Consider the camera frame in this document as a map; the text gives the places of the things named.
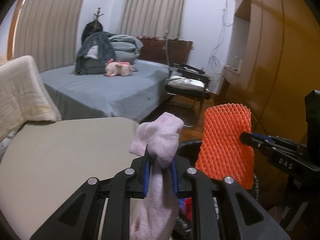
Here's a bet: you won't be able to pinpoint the right beige curtain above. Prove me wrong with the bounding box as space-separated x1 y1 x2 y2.
120 0 185 40

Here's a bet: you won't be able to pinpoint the red cloth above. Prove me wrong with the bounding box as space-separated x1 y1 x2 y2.
184 198 193 221

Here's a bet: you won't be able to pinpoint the folded grey bedding pile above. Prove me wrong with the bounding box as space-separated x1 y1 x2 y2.
83 34 144 75

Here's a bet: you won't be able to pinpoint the grey bed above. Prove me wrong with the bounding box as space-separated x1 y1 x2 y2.
40 60 170 122

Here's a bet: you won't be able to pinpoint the pink sock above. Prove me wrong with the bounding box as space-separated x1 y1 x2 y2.
129 112 184 239

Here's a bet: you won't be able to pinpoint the pink pig plush toy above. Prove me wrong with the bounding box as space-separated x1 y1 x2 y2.
105 59 134 77

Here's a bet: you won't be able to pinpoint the wooden wardrobe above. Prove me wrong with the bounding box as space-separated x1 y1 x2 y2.
216 0 319 142

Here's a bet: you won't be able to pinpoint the black lined trash bin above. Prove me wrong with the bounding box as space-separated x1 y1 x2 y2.
170 140 266 239

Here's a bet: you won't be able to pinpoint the blue plastic bag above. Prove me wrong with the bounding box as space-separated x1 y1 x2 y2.
178 198 186 213

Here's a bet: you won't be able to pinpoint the left beige curtain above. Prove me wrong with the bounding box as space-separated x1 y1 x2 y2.
14 0 83 72

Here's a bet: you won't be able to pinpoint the wooden coat rack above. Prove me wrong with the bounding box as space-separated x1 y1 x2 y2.
81 7 103 44

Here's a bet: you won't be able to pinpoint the hanging white cables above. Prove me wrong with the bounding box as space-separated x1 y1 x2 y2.
207 0 234 75

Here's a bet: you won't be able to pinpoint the silver seat cushion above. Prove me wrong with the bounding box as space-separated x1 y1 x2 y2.
167 75 204 92

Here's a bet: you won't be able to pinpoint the beige curtain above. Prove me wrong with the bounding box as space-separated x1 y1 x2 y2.
14 0 83 72
120 0 185 40

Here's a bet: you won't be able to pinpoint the black cantilever chair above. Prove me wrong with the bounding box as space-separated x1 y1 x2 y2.
163 32 211 128

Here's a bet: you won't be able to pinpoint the dark wooden headboard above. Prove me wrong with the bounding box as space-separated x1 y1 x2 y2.
138 37 193 64

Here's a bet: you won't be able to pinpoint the beige quilted blanket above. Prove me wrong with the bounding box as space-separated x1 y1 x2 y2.
1 55 62 140

